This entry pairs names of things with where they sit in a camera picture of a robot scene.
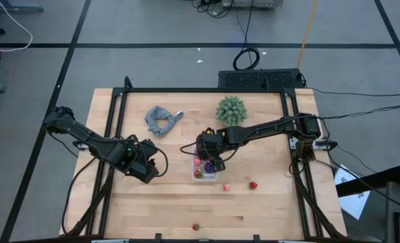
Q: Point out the smooth peach pink toy fruit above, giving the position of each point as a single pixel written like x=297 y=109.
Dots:
x=197 y=162

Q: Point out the grey desk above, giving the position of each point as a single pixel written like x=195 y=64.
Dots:
x=390 y=209

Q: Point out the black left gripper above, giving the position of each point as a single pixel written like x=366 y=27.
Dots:
x=147 y=168

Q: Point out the red strawberry with green leaves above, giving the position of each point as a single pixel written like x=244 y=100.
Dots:
x=252 y=185

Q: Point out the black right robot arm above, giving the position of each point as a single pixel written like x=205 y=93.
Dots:
x=263 y=128

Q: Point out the green potted plant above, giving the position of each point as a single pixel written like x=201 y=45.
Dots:
x=231 y=110

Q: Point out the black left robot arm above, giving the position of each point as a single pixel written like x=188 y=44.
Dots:
x=81 y=133

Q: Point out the clear plastic tupperware container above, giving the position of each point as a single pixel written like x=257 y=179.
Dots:
x=206 y=177

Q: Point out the wrinkled pink toy fruit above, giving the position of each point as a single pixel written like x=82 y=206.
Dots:
x=226 y=187

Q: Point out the black computer case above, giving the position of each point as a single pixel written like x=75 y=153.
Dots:
x=260 y=79

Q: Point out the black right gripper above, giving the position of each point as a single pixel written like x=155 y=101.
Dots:
x=213 y=143

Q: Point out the black aluminium table frame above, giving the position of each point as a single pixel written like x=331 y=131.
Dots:
x=199 y=90

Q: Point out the grey crumpled cloth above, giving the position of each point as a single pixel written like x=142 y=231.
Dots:
x=152 y=116

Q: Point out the white paper sheet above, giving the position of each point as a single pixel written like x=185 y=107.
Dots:
x=353 y=202

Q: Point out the red strawberry with long stem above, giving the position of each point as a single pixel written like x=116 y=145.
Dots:
x=195 y=227

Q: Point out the grey equipment case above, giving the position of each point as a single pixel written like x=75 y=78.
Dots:
x=253 y=3

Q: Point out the small red toy fruit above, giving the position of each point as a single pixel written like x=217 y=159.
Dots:
x=197 y=173

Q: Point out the black desk foot bar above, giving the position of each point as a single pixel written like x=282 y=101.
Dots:
x=371 y=182

